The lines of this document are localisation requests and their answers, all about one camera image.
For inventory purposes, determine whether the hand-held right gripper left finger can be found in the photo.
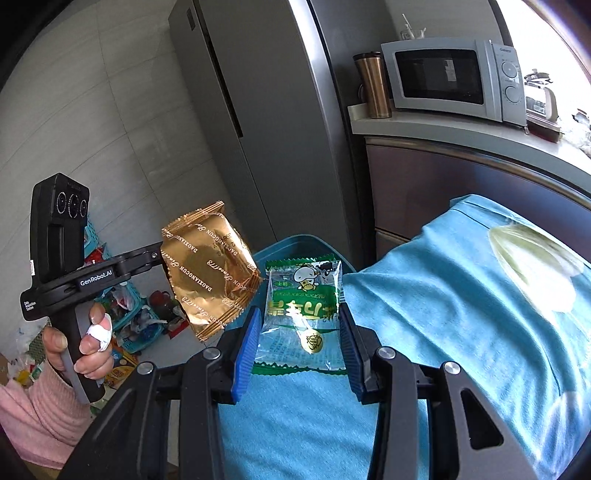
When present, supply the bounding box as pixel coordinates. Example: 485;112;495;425
60;305;264;480

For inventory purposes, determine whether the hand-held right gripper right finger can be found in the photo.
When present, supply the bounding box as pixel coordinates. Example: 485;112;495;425
339;307;539;480

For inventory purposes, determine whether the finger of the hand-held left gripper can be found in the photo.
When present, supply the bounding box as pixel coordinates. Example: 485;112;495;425
113;244;167;280

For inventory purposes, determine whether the green cartoon snack packet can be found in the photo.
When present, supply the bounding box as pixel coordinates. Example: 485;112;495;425
252;257;349;376

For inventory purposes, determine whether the gold foil snack wrapper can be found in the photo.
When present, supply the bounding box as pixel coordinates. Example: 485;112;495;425
159;200;263;343

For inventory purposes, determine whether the blue plastic bin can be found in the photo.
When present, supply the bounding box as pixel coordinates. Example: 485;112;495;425
252;234;357;315

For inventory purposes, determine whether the person's left forearm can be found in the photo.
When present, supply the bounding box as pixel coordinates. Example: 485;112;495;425
0;355;93;469

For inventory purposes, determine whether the person's left hand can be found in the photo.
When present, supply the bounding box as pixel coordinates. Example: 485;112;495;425
41;302;114;384

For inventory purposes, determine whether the teal plastic basket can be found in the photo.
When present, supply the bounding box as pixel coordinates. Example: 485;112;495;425
99;277;167;344
83;219;112;266

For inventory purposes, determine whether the blue flower print cloth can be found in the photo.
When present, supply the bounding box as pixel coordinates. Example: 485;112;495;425
217;194;591;480

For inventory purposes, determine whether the pile of floor clutter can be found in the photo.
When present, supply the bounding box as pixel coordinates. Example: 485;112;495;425
0;318;139;393

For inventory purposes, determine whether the grey refrigerator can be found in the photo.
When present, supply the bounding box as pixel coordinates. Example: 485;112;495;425
168;0;370;273

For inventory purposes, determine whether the white kitchen counter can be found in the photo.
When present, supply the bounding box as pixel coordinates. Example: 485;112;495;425
347;104;591;204

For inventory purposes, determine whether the copper steel tumbler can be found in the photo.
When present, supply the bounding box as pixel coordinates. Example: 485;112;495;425
353;52;393;120

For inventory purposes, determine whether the white microwave oven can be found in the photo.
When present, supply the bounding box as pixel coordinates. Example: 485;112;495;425
380;38;527;127

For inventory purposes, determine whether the clear plastic bag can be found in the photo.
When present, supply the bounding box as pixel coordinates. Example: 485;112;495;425
570;108;591;155

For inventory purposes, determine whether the small cup with sticks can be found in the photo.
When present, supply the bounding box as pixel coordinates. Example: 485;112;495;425
399;13;428;41

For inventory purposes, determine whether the kitchen window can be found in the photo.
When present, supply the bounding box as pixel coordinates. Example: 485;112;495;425
499;0;591;121

